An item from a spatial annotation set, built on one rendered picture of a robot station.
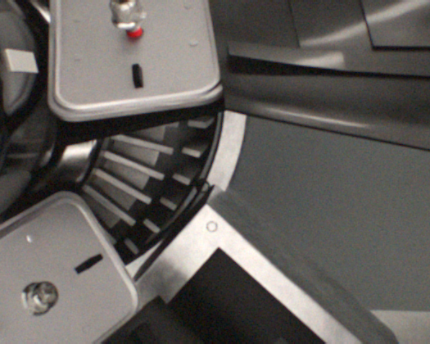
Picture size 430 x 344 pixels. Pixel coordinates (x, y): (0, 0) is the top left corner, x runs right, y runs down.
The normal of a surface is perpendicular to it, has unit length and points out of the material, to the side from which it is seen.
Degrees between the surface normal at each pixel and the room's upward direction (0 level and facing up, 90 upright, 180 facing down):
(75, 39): 3
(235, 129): 50
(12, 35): 74
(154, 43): 3
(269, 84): 8
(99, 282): 45
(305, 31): 5
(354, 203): 90
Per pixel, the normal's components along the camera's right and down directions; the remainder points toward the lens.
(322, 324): -0.06, 0.11
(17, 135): 0.98, 0.22
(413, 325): -0.04, -0.69
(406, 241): -0.04, 0.72
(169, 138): 0.89, 0.24
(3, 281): 0.62, -0.32
